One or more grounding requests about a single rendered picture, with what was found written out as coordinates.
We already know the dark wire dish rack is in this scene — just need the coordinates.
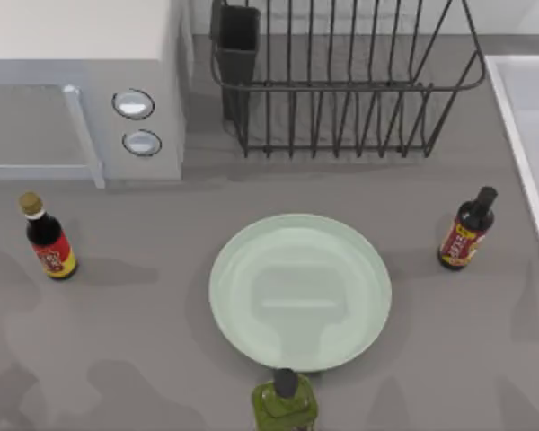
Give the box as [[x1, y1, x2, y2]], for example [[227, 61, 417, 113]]
[[209, 0, 487, 160]]

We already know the dark cutlery holder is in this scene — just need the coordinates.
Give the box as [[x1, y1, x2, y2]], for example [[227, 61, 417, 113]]
[[210, 0, 262, 121]]

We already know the pale green plate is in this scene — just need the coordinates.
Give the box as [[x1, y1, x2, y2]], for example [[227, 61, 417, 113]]
[[208, 213, 393, 374]]

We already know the smaller microwave knob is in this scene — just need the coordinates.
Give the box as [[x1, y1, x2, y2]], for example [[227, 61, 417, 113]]
[[121, 128, 163, 158]]

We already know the green bottle with black cap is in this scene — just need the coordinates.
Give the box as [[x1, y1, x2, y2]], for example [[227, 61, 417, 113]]
[[251, 367, 319, 431]]

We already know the pale microwave oven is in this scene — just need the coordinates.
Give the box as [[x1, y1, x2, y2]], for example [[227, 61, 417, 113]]
[[0, 0, 194, 189]]

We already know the dark bottle with black cap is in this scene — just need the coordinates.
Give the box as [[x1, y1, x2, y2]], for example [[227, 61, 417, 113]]
[[437, 186, 499, 271]]

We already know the dark bottle with gold cap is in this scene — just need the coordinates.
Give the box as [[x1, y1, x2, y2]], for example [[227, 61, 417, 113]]
[[18, 191, 79, 281]]

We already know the microwave door handle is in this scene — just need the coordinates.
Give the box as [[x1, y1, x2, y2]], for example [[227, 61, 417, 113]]
[[62, 84, 107, 189]]

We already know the larger microwave knob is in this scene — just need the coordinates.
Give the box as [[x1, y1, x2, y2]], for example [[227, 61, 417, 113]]
[[111, 88, 156, 121]]

